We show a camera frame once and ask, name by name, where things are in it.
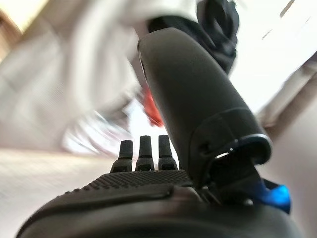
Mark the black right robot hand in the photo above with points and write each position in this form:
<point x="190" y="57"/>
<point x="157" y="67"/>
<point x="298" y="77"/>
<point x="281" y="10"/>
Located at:
<point x="188" y="104"/>

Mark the white bed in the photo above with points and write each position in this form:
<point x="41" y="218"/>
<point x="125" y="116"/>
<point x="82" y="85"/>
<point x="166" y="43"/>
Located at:
<point x="62" y="62"/>

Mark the red garment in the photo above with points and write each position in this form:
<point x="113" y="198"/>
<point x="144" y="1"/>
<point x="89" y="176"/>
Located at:
<point x="152" y="106"/>

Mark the black garment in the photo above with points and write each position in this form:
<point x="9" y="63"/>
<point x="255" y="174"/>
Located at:
<point x="218" y="27"/>

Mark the white striped garment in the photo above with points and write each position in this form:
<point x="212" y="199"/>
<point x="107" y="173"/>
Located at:
<point x="99" y="134"/>

